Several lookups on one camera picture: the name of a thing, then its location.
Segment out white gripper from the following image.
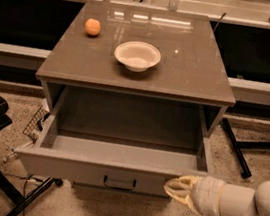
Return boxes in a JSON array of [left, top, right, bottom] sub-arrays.
[[164, 175, 225, 216]]

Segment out grey top drawer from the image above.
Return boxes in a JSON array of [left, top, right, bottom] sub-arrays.
[[11, 78, 224, 204]]

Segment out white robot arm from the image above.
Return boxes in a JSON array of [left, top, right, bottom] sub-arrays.
[[163, 175, 270, 216]]

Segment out brown drawer cabinet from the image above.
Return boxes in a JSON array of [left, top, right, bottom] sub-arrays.
[[20, 0, 249, 208]]

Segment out black metal stand leg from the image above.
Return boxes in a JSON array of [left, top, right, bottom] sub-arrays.
[[221, 118, 270, 179]]

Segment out white paper bowl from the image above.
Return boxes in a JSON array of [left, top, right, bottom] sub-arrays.
[[114, 41, 161, 72]]

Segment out clear plastic bottle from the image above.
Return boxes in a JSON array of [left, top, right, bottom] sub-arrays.
[[0, 136, 35, 168]]

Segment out orange fruit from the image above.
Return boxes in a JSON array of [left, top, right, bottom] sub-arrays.
[[84, 18, 101, 36]]

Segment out wire mesh basket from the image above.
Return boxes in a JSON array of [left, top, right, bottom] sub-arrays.
[[22, 106, 50, 142]]

